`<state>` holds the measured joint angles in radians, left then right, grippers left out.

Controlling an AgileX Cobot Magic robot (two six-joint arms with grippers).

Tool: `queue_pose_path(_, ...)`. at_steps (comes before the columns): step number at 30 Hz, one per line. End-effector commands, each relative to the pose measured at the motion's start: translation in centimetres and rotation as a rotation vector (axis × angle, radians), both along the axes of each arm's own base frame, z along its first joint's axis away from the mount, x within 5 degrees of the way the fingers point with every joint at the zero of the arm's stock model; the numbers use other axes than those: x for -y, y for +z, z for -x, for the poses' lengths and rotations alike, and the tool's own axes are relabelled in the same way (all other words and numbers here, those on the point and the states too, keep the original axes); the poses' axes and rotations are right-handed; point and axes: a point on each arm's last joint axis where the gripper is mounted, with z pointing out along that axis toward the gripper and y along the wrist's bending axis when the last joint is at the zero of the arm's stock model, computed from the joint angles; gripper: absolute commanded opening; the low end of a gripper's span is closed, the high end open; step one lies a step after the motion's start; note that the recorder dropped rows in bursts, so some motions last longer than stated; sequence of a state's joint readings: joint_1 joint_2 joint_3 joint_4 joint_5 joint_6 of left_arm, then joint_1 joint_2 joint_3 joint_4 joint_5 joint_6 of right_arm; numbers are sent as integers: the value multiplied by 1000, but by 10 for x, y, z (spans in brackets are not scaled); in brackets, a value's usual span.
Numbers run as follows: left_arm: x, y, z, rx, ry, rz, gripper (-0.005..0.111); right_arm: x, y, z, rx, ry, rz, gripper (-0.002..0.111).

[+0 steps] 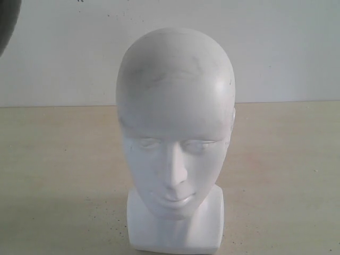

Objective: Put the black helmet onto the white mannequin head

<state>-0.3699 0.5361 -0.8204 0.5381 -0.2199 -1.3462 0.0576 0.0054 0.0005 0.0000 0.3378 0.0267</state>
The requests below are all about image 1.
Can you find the black helmet with tinted visor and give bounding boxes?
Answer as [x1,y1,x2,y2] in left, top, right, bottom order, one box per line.
[0,0,22,56]

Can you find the white mannequin head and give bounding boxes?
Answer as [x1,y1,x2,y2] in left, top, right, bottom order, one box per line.
[116,28,235,248]

